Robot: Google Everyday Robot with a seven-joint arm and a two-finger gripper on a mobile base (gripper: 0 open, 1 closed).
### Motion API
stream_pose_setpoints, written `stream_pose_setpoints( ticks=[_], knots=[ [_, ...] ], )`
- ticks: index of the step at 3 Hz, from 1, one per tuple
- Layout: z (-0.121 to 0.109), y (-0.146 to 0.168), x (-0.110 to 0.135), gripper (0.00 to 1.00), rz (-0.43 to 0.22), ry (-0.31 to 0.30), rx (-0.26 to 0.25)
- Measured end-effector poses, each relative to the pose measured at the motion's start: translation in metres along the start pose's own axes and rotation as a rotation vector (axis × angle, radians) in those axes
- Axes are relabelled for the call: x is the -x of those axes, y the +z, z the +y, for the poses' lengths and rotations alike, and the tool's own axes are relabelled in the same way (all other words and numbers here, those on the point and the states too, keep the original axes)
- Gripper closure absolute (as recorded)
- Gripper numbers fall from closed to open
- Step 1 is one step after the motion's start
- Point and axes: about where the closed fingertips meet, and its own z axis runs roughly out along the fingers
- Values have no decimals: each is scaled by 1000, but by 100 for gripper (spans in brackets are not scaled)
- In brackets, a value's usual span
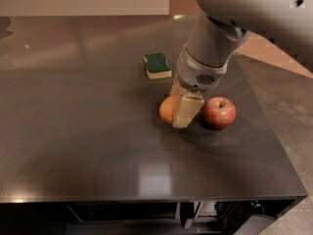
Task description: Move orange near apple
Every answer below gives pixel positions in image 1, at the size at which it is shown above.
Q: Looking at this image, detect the red apple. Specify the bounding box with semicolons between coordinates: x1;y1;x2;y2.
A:
202;97;237;129

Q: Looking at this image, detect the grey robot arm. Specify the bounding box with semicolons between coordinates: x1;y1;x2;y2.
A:
171;0;313;128

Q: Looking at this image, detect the green yellow sponge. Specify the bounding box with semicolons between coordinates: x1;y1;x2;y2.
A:
143;53;172;79

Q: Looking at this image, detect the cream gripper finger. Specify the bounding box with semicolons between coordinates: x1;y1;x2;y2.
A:
172;91;204;128
170;75;186;95

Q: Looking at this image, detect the dark cabinet under counter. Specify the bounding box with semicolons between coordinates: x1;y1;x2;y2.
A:
0;197;302;235

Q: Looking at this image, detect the orange fruit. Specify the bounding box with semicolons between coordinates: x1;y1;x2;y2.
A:
158;95;177;125

